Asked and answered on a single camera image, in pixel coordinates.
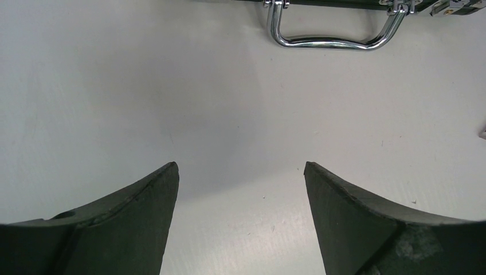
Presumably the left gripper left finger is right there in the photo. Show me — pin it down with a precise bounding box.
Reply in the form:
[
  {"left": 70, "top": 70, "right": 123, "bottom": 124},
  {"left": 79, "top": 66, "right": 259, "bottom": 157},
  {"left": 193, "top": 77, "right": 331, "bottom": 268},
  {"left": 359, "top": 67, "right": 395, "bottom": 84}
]
[{"left": 1, "top": 162, "right": 179, "bottom": 274}]

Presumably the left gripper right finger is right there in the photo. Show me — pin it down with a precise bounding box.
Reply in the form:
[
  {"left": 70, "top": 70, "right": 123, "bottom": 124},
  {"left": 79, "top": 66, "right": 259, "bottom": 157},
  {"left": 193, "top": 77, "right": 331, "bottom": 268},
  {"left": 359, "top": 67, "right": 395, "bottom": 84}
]
[{"left": 304, "top": 162, "right": 485, "bottom": 274}]

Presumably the black poker set case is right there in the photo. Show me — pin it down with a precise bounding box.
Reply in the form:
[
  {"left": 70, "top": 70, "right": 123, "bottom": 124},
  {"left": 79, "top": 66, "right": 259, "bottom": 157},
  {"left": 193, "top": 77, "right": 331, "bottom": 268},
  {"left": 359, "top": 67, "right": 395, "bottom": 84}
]
[{"left": 259, "top": 1, "right": 485, "bottom": 52}]

